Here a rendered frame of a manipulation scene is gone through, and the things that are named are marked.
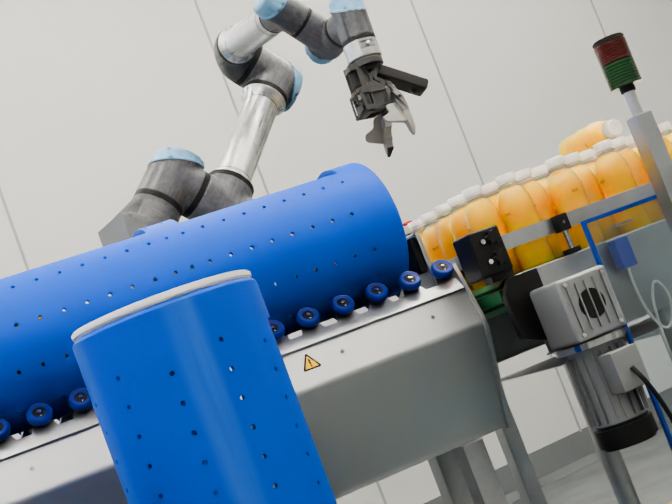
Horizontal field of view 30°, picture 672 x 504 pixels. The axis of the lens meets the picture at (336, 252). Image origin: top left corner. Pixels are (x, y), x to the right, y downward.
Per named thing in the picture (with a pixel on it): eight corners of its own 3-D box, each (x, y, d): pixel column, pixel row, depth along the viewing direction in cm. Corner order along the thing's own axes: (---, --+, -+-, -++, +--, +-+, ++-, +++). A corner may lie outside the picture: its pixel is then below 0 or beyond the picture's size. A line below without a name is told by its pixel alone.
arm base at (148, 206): (102, 233, 285) (120, 197, 289) (161, 263, 289) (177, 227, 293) (121, 213, 272) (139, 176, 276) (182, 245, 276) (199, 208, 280)
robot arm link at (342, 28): (348, 5, 278) (367, -13, 271) (363, 50, 276) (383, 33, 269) (318, 8, 274) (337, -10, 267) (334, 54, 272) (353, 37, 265)
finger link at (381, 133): (363, 157, 275) (361, 117, 271) (387, 151, 277) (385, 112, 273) (370, 161, 272) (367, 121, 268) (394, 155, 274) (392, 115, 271)
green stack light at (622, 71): (604, 95, 242) (594, 72, 243) (630, 87, 245) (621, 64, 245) (622, 84, 236) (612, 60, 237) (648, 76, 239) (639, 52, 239)
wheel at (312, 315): (291, 317, 238) (292, 309, 236) (312, 309, 239) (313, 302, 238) (303, 332, 235) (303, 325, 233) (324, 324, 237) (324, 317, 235)
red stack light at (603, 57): (594, 71, 243) (587, 53, 243) (620, 63, 245) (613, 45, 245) (612, 60, 237) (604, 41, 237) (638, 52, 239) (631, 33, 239)
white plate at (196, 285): (192, 277, 167) (195, 285, 167) (279, 262, 192) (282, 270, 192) (32, 346, 177) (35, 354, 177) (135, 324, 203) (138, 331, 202)
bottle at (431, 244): (453, 302, 275) (423, 223, 276) (481, 291, 271) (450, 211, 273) (441, 306, 268) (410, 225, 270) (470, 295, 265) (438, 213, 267)
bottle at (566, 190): (567, 257, 256) (533, 173, 258) (596, 246, 258) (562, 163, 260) (582, 251, 250) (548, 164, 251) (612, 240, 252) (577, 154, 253)
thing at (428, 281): (411, 301, 261) (390, 245, 262) (421, 298, 262) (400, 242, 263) (431, 293, 252) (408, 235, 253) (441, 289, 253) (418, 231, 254)
